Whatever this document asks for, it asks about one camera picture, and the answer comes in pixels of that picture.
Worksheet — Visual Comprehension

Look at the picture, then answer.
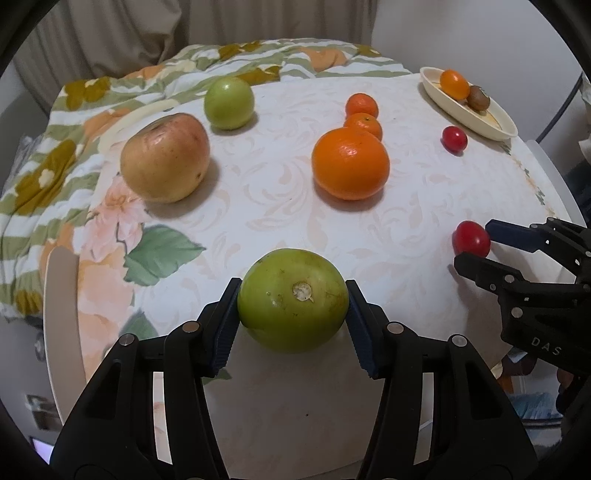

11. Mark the small red cherry tomato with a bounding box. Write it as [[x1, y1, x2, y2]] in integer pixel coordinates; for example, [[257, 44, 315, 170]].
[[441, 126, 468, 154]]

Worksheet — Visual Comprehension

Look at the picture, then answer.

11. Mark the brown kiwi with sticker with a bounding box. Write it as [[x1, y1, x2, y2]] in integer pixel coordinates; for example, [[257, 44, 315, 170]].
[[466, 85, 491, 112]]

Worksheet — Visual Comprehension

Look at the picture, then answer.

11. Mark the large orange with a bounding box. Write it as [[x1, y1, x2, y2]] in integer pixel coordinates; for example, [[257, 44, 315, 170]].
[[311, 127, 391, 201], [440, 69, 471, 102]]

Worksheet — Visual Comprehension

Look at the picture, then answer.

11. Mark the small mandarin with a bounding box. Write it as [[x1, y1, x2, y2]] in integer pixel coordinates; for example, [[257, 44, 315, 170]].
[[344, 112, 383, 141], [346, 93, 379, 118]]

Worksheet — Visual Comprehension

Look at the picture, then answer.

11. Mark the large yellow-red apple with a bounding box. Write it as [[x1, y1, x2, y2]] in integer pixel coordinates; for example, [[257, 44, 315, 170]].
[[120, 113, 211, 204]]

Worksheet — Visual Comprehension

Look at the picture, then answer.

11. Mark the small green apple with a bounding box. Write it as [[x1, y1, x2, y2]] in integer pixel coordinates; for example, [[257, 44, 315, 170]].
[[204, 77, 254, 130]]

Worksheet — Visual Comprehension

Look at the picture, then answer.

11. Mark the glowing screen device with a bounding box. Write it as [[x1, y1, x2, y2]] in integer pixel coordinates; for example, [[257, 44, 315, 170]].
[[30, 437, 54, 464]]

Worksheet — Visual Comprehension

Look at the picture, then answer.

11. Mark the cream oval plate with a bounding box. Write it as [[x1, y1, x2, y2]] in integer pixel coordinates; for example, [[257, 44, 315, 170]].
[[420, 67, 518, 141]]

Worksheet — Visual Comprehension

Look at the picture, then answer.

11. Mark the striped floral quilt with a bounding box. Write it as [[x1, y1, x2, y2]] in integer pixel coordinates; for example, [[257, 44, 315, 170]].
[[1, 39, 406, 321]]

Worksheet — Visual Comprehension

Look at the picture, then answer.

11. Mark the beige curtain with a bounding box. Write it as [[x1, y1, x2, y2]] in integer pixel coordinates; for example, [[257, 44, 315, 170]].
[[12, 0, 378, 111]]

